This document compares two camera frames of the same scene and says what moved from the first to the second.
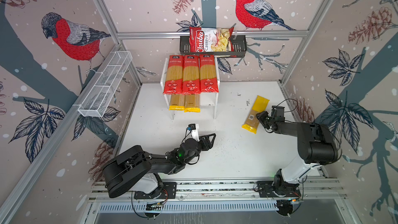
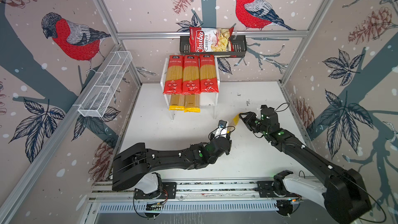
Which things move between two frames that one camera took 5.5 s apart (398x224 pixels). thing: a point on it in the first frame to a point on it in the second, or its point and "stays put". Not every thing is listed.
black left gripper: x=209 y=144 to x=229 y=144
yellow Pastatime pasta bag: x=177 y=102 stays put
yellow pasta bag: x=192 y=103 stays put
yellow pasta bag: x=260 y=104 to x=236 y=120
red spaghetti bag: x=174 y=83 stays put
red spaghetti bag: x=208 y=82 stays put
